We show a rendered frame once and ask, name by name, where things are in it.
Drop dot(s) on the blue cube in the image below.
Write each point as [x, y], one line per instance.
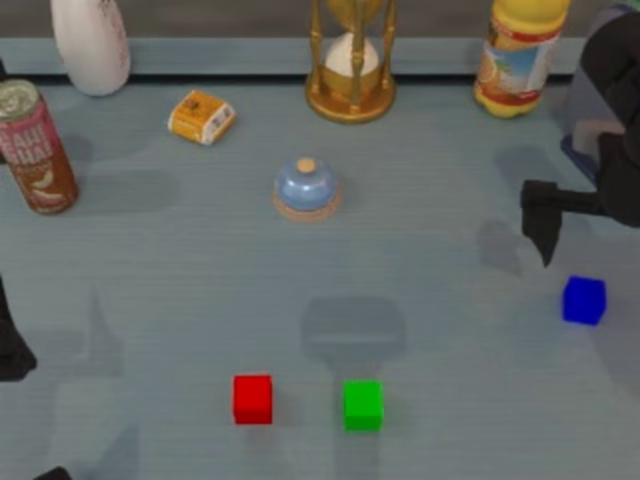
[583, 301]

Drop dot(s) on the red cube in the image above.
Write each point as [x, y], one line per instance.
[252, 400]

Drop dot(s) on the green cube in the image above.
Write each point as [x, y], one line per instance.
[363, 406]

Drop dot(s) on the orange juice bottle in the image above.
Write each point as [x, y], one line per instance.
[515, 65]

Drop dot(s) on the pink and brown drink can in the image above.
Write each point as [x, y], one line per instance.
[37, 150]

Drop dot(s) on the gold hourglass with white sand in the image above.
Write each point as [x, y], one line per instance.
[351, 85]

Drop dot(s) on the blue service bell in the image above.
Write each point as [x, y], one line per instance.
[306, 187]

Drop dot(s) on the yellow orange small carton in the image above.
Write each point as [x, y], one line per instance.
[201, 117]

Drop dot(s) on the white ceramic bottle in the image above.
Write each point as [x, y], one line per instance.
[92, 47]

